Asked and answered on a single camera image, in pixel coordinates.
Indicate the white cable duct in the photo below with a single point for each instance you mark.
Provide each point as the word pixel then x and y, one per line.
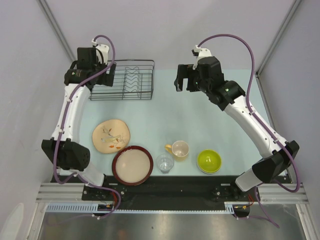
pixel 95 208

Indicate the yellow mug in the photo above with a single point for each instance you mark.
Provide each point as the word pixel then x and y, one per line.
pixel 179 150

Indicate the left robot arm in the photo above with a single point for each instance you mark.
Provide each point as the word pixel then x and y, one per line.
pixel 63 148

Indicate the black wire dish rack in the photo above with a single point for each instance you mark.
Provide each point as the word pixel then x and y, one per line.
pixel 133 80

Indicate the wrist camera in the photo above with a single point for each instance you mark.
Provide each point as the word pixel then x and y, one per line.
pixel 200 53
pixel 102 51

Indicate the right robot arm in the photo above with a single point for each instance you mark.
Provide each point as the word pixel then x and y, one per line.
pixel 276 152

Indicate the green bowl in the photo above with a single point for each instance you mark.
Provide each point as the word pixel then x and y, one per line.
pixel 208 156

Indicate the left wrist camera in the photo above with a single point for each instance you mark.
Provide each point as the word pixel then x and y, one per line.
pixel 102 51

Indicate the red rimmed round plate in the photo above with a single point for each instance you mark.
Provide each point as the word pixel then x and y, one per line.
pixel 132 166

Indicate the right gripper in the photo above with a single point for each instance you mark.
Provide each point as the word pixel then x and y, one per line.
pixel 185 72

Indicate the beige bird pattern plate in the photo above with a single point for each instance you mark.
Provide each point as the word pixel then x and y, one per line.
pixel 111 136

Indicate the clear plastic cup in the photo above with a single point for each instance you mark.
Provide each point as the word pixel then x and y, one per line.
pixel 165 163

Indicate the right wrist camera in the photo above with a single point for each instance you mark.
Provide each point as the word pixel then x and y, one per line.
pixel 200 53

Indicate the white bowl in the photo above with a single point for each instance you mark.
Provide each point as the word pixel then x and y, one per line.
pixel 209 168

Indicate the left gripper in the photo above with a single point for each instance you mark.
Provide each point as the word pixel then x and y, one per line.
pixel 107 79

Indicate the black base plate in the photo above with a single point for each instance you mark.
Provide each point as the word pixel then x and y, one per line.
pixel 172 193

